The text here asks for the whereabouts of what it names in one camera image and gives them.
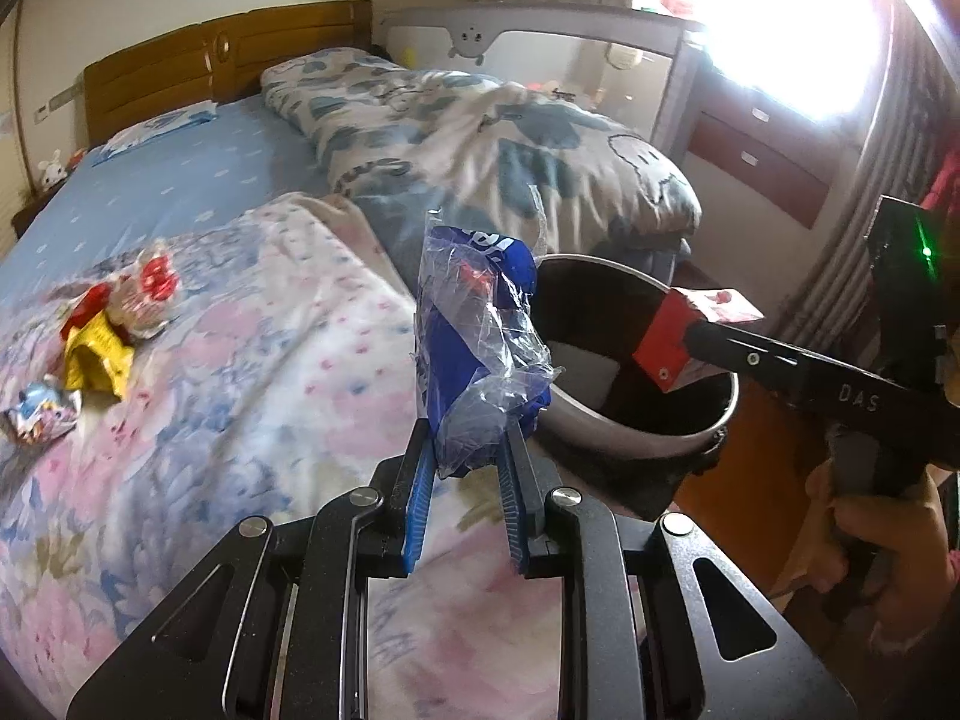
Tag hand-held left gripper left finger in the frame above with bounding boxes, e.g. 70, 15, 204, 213
66, 416, 437, 720

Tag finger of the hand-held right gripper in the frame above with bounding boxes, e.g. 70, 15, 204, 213
679, 319, 816, 400

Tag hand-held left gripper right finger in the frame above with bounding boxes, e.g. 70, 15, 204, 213
495, 420, 860, 720

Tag red white snack wrapper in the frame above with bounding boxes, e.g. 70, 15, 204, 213
632, 287, 764, 395

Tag blue clear plastic wrapper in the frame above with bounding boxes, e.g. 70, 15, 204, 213
411, 184, 563, 481

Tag yellow snack wrapper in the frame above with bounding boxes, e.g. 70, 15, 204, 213
64, 311, 136, 398

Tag person's right hand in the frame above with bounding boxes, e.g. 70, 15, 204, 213
772, 457, 960, 650

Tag red brown drawer dresser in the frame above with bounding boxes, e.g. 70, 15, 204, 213
686, 71, 860, 230

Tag floral blanket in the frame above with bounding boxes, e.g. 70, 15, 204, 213
0, 191, 676, 720

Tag brown striped curtain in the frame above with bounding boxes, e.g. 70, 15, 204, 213
772, 0, 960, 361

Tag blue white cartoon quilt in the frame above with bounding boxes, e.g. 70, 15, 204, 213
260, 47, 702, 256

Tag white red round wrapper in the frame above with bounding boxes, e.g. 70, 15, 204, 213
112, 240, 181, 338

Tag red foil wrapper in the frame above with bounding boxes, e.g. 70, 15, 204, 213
64, 285, 110, 335

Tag blue dotted bed sheet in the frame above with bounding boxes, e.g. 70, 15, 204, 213
0, 94, 353, 361

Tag blue white pillow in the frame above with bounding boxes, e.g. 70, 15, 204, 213
94, 103, 220, 162

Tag dark wooden nightstand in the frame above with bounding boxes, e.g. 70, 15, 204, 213
11, 184, 61, 241

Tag white bunny toy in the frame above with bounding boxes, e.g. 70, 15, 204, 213
37, 146, 70, 188

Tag wooden headboard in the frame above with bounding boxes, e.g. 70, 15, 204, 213
82, 0, 374, 151

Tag grey bed rail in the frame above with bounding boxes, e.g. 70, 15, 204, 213
373, 4, 710, 158

